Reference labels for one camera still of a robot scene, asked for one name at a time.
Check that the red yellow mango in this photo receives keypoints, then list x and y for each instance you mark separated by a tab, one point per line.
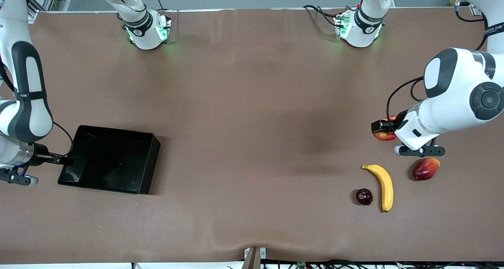
425	169

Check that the small green circuit board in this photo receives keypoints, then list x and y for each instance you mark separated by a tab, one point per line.
301	264

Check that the aluminium frame profile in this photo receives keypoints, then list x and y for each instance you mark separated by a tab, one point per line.
475	10

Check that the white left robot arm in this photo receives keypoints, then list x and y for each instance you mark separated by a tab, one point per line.
460	84

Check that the black plastic box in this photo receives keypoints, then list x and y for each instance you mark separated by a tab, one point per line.
110	158

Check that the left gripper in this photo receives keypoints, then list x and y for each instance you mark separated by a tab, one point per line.
400	117

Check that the yellow banana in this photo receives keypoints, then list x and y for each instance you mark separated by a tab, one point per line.
386	186

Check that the brown table cover sheet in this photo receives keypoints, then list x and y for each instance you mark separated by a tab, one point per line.
236	206

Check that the aluminium frame with black bars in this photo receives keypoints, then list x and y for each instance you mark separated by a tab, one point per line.
43	3

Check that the metal bracket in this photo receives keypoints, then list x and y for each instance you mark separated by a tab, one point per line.
254	259

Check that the red yellow apple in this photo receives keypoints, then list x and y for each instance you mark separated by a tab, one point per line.
385	136

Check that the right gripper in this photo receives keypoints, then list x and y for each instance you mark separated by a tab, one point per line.
41	159

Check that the dark purple round fruit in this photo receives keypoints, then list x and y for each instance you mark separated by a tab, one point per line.
364	197

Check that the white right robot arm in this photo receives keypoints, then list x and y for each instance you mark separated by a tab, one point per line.
23	103

